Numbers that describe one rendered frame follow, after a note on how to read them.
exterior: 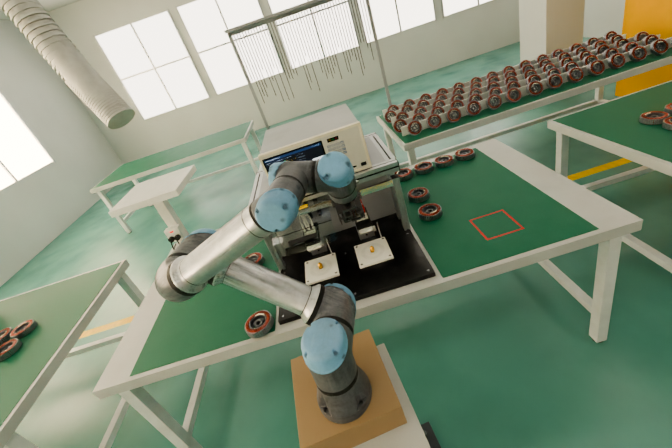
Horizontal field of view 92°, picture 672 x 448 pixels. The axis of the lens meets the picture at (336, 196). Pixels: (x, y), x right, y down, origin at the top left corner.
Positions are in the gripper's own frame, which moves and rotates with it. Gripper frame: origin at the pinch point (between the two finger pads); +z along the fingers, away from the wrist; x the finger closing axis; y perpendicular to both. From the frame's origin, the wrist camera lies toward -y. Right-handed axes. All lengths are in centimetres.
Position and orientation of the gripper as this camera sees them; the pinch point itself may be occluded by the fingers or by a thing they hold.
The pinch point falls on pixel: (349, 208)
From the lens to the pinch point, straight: 103.2
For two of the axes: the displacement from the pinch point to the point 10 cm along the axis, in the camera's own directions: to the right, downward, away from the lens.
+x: 9.5, -3.1, -0.4
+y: 2.7, 8.8, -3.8
